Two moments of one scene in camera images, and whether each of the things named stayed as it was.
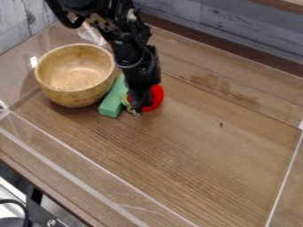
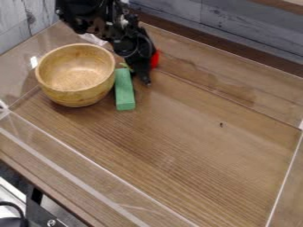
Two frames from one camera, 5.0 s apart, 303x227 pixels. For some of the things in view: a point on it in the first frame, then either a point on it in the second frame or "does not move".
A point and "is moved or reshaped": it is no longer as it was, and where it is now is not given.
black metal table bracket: [38, 215] does not move
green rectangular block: [110, 105] is moved or reshaped
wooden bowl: [74, 74] does not move
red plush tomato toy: [156, 97] is moved or reshaped
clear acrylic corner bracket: [88, 33] does not move
